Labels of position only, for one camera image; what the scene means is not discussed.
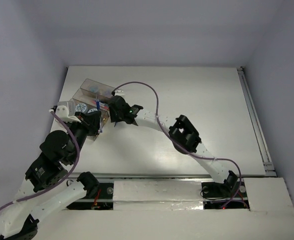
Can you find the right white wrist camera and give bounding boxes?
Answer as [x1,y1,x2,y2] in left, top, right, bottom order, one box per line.
[111,88,125,96]

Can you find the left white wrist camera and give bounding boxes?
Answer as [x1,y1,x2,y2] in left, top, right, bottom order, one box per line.
[49,100,81,123]

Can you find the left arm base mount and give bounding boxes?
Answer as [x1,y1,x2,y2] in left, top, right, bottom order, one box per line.
[66,182,114,211]

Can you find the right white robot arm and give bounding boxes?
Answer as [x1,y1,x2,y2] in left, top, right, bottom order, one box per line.
[109,95,239,196]

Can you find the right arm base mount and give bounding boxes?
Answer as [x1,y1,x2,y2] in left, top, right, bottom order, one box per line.
[200,171,250,210]

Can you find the blue pen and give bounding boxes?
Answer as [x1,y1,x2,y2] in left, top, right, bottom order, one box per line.
[95,95,104,134]
[96,101,109,111]

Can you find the clear jar blue pins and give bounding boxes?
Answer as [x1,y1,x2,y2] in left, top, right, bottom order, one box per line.
[89,85,99,93]

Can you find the blue white tape roll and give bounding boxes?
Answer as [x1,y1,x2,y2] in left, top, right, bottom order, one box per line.
[87,108,98,114]
[75,103,88,114]

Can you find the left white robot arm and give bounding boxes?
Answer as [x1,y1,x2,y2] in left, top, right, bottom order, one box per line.
[0,108,102,240]

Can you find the aluminium rail right edge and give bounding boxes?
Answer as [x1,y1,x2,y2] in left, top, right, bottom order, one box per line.
[237,67,277,178]

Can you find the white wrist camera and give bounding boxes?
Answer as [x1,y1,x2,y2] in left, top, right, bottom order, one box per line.
[49,100,81,123]
[111,88,125,96]

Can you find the white foam front block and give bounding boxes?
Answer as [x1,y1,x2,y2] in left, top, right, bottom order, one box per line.
[112,180,204,211]

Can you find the clear compartment organizer tray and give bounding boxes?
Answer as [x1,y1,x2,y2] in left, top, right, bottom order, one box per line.
[70,78,114,130]

